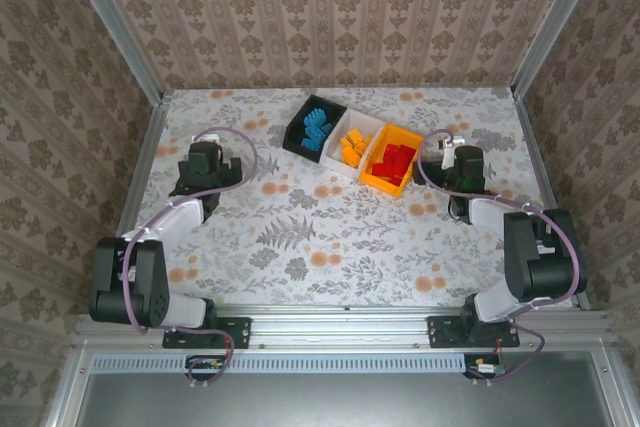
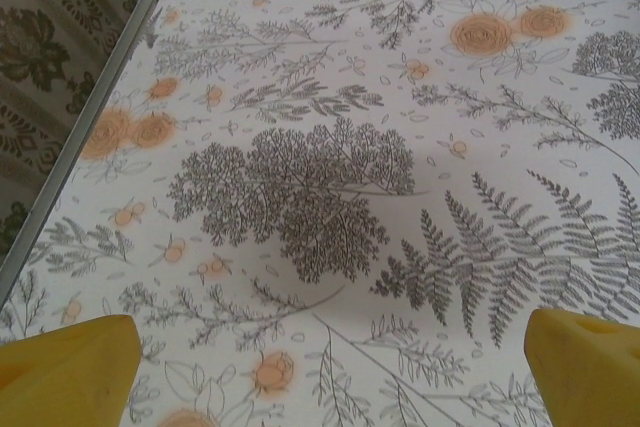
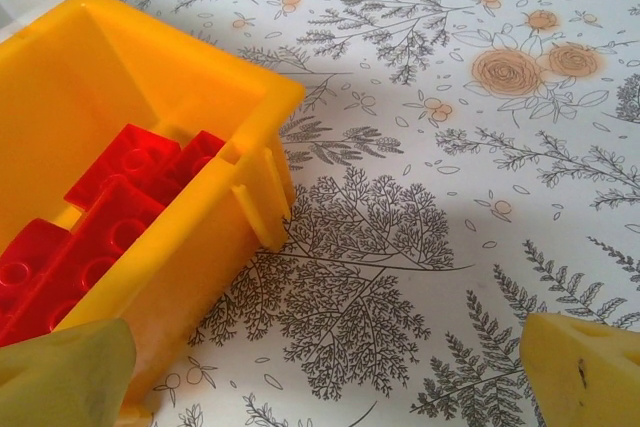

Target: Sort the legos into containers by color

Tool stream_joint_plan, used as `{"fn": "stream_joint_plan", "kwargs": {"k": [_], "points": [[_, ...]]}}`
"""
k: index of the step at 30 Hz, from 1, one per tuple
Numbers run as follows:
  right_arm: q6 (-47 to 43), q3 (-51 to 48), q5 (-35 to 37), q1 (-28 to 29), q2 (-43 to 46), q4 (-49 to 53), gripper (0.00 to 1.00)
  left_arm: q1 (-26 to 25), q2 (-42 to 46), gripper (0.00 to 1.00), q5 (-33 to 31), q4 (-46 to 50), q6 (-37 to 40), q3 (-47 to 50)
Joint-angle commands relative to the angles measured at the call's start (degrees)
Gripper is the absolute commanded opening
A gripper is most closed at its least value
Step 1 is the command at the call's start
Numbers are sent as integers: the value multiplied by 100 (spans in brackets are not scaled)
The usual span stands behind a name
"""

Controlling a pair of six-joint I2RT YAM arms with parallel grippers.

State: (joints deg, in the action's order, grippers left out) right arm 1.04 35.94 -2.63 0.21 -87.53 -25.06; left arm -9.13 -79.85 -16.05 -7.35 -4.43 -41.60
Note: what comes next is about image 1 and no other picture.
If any long blue lego brick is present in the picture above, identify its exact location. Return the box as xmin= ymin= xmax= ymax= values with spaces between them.
xmin=302 ymin=107 xmax=331 ymax=128

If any orange plastic bin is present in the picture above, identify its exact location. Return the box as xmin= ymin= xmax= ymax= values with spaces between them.
xmin=358 ymin=121 xmax=425 ymax=197

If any white plastic bin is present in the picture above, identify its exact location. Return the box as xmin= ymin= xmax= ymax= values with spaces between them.
xmin=319 ymin=107 xmax=387 ymax=178

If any black plastic bin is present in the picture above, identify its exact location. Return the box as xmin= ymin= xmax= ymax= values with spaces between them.
xmin=282 ymin=93 xmax=350 ymax=165

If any small connector board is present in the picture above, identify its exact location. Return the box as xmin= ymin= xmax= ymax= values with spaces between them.
xmin=185 ymin=354 xmax=227 ymax=381
xmin=463 ymin=354 xmax=504 ymax=379

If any grey metal panel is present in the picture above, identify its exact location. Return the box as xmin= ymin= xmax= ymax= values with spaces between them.
xmin=74 ymin=371 xmax=619 ymax=427

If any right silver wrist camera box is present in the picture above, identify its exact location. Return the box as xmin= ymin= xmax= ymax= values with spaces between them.
xmin=438 ymin=134 xmax=466 ymax=171

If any aluminium table side rail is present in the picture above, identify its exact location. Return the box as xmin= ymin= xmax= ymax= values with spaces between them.
xmin=512 ymin=91 xmax=592 ymax=312
xmin=93 ymin=95 xmax=171 ymax=313

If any aluminium frame post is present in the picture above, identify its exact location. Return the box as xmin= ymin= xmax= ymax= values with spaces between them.
xmin=58 ymin=0 xmax=165 ymax=104
xmin=510 ymin=0 xmax=610 ymax=98

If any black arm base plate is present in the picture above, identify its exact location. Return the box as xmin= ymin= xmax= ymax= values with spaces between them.
xmin=427 ymin=315 xmax=520 ymax=348
xmin=162 ymin=315 xmax=251 ymax=350

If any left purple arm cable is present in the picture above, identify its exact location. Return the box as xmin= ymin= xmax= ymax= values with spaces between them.
xmin=121 ymin=126 xmax=259 ymax=389

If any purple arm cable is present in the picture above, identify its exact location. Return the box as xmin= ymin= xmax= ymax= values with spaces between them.
xmin=415 ymin=129 xmax=585 ymax=383
xmin=121 ymin=126 xmax=259 ymax=389

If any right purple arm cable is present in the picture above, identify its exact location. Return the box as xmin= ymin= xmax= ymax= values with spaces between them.
xmin=415 ymin=129 xmax=585 ymax=383

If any aluminium mounting rail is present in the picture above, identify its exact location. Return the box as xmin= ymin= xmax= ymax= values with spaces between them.
xmin=74 ymin=307 xmax=615 ymax=348

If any grey slotted cable duct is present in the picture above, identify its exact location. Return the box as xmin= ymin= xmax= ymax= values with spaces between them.
xmin=92 ymin=352 xmax=469 ymax=374

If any aluminium lower frame bar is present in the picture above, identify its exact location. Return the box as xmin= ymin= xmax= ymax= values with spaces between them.
xmin=592 ymin=349 xmax=632 ymax=427
xmin=42 ymin=346 xmax=96 ymax=427

